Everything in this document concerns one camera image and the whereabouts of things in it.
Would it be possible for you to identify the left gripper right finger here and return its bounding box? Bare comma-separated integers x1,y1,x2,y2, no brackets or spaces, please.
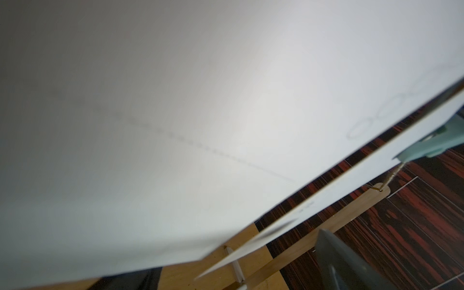
315,229,396,290

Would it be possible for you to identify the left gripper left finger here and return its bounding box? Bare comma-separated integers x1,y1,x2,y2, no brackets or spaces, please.
88,267,163,290

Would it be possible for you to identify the white postcard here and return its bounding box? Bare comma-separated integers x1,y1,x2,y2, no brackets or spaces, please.
1,1,464,290
199,91,464,277

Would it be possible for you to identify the string on rack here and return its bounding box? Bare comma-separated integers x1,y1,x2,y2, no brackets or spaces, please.
380,161,406,191

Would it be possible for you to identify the wooden drying rack frame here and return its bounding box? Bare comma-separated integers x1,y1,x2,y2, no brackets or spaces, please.
158,183,390,290

